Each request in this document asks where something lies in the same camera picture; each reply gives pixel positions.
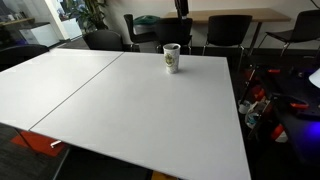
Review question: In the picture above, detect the black marker pen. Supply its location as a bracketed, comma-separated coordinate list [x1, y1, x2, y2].
[167, 46, 178, 50]

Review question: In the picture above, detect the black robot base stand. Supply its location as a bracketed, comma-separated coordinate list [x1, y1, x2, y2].
[240, 65, 320, 166]

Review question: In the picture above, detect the wooden background table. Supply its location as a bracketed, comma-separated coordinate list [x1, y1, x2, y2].
[164, 7, 292, 57]

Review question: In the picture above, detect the black chair centre back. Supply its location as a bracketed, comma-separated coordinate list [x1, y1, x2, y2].
[155, 18, 193, 53]

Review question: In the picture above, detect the green bin bag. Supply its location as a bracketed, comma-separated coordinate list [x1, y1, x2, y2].
[133, 15, 159, 25]

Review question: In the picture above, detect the white paper cup with logo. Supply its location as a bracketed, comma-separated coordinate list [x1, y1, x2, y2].
[163, 43, 181, 74]

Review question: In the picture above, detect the black chair right of centre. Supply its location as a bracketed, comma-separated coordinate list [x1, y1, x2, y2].
[202, 15, 252, 70]

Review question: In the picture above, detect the black chair by green bin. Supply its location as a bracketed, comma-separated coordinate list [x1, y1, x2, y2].
[124, 14, 157, 53]

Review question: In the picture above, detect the black chair behind table left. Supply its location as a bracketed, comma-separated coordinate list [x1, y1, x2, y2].
[83, 30, 124, 51]

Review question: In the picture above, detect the green potted plant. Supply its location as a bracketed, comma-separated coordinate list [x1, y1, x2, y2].
[67, 0, 108, 32]

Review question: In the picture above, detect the black chair far right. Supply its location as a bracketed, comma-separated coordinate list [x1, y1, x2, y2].
[259, 10, 320, 55]

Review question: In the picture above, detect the white cabinet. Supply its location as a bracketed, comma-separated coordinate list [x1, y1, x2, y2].
[20, 23, 59, 47]

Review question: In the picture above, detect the orange clamp on robot stand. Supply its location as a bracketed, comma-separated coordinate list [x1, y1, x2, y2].
[290, 103, 309, 110]

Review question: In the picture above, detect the black chair far left edge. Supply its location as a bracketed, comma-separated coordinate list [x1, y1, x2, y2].
[0, 44, 49, 72]

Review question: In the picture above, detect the orange floor mat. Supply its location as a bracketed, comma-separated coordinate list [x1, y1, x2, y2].
[11, 131, 66, 157]

